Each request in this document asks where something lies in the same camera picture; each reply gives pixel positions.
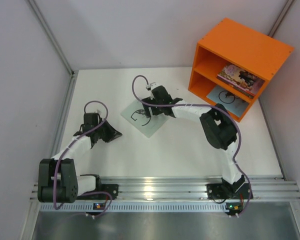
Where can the aluminium mounting rail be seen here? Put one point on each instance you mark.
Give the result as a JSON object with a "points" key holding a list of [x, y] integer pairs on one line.
{"points": [[190, 194]]}

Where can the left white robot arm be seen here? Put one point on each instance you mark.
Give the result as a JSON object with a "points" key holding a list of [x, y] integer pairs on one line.
{"points": [[61, 179]]}

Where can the dark cover paperback book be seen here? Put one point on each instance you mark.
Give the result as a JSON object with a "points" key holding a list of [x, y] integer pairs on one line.
{"points": [[235, 86]]}

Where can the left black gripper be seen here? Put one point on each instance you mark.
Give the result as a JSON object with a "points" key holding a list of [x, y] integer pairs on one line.
{"points": [[106, 131]]}

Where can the orange wooden shelf cabinet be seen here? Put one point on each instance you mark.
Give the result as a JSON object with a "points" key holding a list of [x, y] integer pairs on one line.
{"points": [[230, 42]]}

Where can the pink Shakespeare story book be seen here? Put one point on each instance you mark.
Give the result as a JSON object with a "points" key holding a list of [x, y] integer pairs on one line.
{"points": [[244, 79]]}

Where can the light blue booklet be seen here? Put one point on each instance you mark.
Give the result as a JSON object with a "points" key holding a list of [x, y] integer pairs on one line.
{"points": [[231, 102]]}

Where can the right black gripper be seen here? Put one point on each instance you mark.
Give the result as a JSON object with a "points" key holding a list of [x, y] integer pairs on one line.
{"points": [[151, 110]]}

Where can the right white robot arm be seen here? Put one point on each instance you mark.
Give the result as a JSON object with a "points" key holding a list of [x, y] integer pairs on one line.
{"points": [[221, 133]]}

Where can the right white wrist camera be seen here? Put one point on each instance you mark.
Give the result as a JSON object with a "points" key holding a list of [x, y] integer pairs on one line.
{"points": [[151, 86]]}

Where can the pale green Gatsby book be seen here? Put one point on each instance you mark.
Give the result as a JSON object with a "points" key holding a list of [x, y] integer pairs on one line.
{"points": [[135, 114]]}

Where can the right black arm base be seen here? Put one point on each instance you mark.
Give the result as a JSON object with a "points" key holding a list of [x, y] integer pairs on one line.
{"points": [[217, 192]]}

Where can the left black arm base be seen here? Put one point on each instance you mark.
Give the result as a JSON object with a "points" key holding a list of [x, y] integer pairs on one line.
{"points": [[112, 189]]}

